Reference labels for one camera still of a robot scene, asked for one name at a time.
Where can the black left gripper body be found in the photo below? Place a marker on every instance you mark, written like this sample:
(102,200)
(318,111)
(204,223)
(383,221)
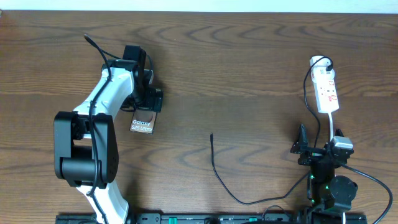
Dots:
(145,99)

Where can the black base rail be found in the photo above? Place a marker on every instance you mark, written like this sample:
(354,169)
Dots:
(156,218)

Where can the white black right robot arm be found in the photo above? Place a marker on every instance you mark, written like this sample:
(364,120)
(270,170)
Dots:
(331,194)

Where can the white power strip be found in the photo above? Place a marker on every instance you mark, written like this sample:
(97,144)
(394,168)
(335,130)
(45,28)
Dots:
(324,85)

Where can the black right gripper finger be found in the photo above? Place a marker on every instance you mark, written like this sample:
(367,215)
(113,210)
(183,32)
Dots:
(339,133)
(301,144)

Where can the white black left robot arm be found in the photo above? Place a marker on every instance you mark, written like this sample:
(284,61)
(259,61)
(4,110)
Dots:
(85,146)

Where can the Galaxy S25 Ultra smartphone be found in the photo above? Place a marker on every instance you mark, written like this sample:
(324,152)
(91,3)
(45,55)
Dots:
(143,122)

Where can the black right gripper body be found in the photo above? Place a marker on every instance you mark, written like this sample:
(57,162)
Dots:
(312,155)

